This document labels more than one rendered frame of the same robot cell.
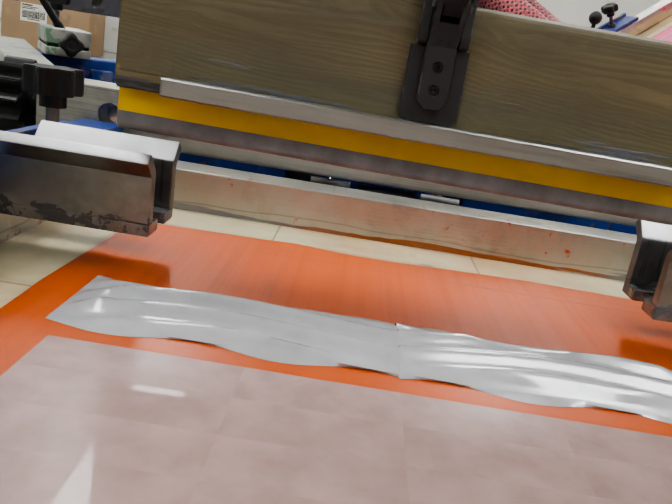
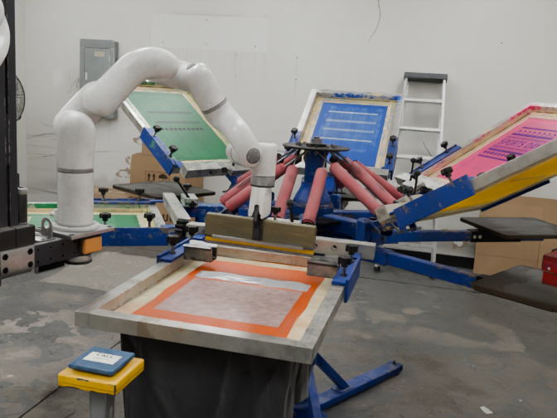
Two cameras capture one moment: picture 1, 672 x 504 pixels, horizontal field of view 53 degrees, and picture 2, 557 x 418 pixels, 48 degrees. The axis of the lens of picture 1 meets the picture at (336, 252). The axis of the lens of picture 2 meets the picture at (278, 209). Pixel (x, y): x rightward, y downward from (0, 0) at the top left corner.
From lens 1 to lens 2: 1.63 m
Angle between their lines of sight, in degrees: 14
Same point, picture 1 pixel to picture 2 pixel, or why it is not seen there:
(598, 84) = (285, 232)
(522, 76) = (273, 231)
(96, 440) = (202, 287)
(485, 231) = (293, 259)
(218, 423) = (218, 286)
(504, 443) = (259, 289)
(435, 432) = (249, 289)
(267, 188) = (240, 250)
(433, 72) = (256, 232)
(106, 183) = (203, 252)
